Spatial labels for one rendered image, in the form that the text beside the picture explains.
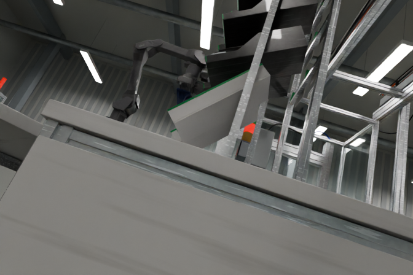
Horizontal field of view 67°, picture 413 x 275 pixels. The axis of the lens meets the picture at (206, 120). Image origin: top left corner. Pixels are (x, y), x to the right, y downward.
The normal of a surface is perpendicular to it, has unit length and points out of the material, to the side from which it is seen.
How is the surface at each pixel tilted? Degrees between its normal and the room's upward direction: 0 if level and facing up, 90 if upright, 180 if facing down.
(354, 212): 90
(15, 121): 90
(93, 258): 90
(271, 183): 90
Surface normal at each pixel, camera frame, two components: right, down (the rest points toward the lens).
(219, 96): -0.11, -0.44
